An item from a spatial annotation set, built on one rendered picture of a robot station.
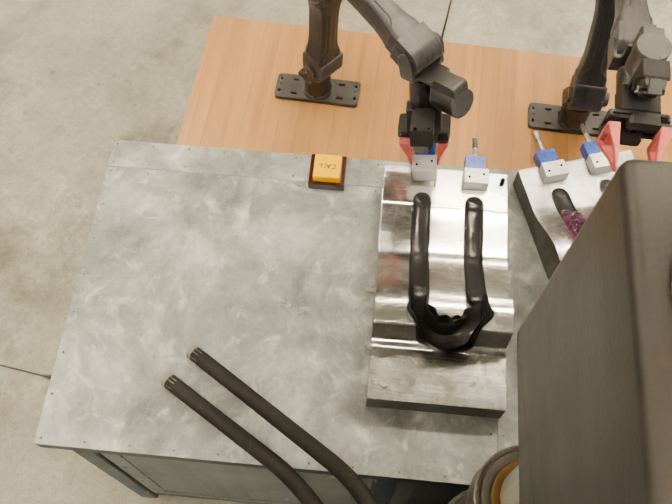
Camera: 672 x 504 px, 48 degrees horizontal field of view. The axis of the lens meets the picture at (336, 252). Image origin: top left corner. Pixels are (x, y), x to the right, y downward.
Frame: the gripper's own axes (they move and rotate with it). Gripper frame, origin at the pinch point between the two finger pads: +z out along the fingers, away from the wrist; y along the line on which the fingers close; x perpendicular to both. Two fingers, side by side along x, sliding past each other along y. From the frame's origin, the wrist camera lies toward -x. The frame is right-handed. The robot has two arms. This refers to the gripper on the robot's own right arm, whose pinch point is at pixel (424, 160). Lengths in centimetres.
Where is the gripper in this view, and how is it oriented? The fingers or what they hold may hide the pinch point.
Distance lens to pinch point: 157.6
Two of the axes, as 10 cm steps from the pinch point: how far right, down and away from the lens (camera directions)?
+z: 0.8, 7.3, 6.8
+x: 1.4, -6.8, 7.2
